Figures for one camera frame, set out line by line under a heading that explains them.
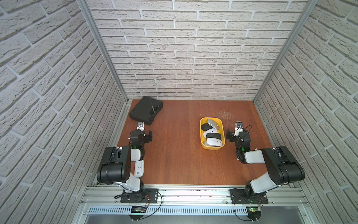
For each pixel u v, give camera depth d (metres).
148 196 0.73
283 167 0.45
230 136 0.85
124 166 0.45
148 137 0.86
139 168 0.81
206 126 1.00
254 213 0.70
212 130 0.97
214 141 0.90
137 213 0.71
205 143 0.91
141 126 0.81
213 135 0.94
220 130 0.97
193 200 0.74
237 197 0.73
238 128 0.79
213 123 1.00
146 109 1.08
